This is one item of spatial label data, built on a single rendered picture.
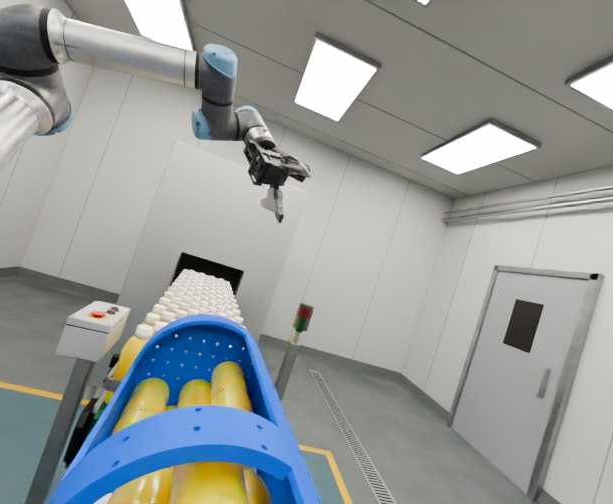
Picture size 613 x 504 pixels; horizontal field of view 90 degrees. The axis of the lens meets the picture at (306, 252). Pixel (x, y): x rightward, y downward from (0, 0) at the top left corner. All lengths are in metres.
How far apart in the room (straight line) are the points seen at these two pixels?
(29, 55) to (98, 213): 4.53
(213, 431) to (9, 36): 0.79
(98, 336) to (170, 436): 0.66
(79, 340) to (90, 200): 4.49
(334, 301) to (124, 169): 3.77
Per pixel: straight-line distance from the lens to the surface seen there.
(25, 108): 0.89
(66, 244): 5.50
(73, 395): 1.14
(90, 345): 0.99
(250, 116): 0.92
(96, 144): 5.52
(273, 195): 0.80
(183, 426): 0.36
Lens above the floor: 1.41
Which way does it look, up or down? 2 degrees up
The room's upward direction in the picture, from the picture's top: 18 degrees clockwise
